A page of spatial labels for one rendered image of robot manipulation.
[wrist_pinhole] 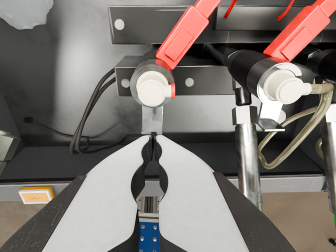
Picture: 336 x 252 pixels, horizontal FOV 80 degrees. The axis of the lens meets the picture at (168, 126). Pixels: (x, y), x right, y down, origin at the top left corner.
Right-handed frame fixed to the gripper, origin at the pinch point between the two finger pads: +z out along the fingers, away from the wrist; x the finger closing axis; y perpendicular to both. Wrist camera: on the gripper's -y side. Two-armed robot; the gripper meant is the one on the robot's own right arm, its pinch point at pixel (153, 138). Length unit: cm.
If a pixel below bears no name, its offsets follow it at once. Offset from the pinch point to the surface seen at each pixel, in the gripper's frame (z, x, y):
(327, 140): 3.9, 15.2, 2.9
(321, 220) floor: 112, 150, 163
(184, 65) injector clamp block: 13.8, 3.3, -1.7
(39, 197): 15.4, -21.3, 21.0
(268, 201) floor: 112, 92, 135
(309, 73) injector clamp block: 13.7, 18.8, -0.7
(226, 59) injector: 9.8, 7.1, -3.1
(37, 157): 24.6, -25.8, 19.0
